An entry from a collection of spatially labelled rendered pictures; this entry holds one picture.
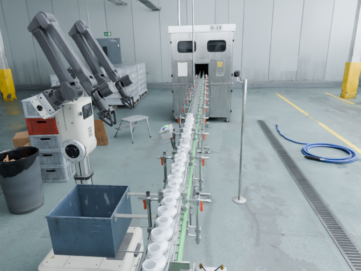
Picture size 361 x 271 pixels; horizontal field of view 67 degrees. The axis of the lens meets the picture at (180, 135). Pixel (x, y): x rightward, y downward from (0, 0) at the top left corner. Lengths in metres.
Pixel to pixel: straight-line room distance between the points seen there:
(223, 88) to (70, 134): 4.74
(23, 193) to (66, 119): 1.69
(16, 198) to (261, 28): 10.36
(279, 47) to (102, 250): 11.15
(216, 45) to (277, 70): 6.19
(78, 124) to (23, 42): 12.35
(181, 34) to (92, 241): 5.22
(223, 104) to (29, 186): 4.34
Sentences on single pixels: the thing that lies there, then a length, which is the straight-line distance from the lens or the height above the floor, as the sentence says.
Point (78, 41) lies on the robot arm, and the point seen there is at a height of 1.73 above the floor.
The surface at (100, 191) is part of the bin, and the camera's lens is 1.64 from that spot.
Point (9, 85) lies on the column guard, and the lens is 11.49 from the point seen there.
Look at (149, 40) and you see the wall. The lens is 11.88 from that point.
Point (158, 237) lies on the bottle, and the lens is 0.84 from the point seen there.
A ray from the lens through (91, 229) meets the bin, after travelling 1.39.
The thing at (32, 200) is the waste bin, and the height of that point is 0.13.
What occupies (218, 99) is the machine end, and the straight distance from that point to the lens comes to 6.23.
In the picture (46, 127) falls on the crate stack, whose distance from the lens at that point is 3.81.
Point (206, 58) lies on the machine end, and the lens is 6.12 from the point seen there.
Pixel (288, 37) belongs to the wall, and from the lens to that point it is 12.04.
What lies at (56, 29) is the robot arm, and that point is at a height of 1.78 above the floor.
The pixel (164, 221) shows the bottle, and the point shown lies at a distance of 0.91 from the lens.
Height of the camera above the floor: 1.68
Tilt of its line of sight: 18 degrees down
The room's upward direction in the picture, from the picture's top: 2 degrees counter-clockwise
